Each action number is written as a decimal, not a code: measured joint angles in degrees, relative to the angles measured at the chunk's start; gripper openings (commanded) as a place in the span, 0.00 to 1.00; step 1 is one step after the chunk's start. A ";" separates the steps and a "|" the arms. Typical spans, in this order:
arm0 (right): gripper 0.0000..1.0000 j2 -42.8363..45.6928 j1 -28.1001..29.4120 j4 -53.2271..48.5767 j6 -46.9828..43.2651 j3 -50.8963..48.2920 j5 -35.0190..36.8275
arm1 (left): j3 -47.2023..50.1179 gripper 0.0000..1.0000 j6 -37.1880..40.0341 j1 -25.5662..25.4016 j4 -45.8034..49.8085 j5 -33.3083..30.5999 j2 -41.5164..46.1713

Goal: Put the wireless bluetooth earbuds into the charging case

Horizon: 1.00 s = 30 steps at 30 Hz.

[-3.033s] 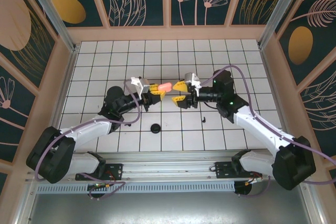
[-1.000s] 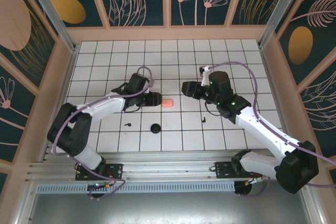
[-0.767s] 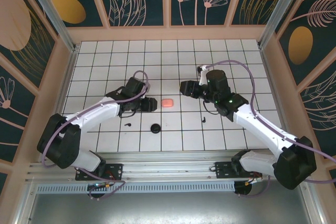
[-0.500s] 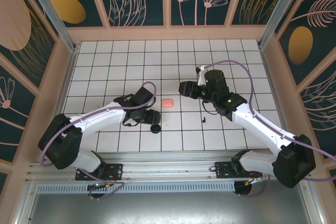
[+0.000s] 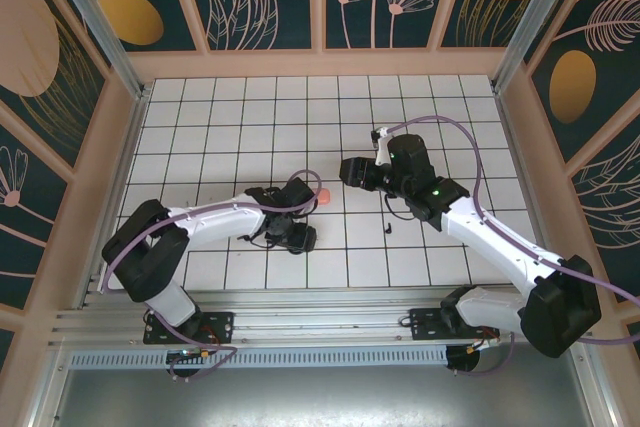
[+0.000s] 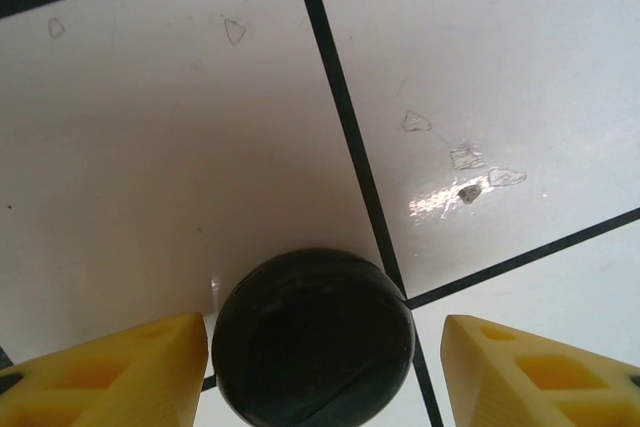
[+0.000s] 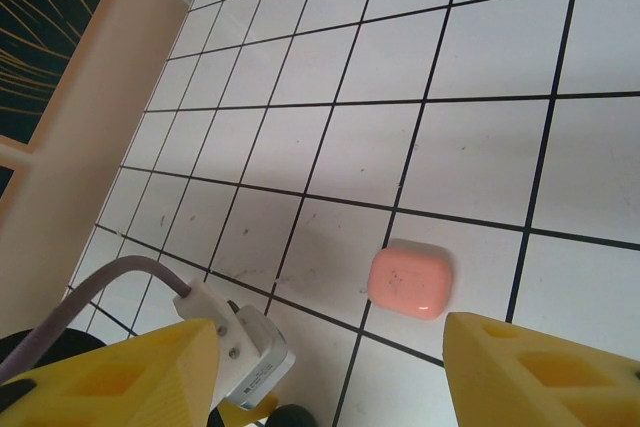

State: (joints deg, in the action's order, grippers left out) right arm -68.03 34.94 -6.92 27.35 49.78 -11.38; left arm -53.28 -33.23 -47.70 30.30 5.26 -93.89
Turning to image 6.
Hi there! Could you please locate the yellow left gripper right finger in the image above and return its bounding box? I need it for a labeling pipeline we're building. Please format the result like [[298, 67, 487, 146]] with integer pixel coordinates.
[[443, 314, 640, 427]]

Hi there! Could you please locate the black round charging case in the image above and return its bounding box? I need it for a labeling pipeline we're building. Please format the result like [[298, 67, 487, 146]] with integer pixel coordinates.
[[210, 246, 417, 427]]

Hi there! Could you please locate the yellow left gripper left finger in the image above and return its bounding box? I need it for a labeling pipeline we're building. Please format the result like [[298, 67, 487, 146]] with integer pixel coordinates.
[[0, 311, 209, 427]]

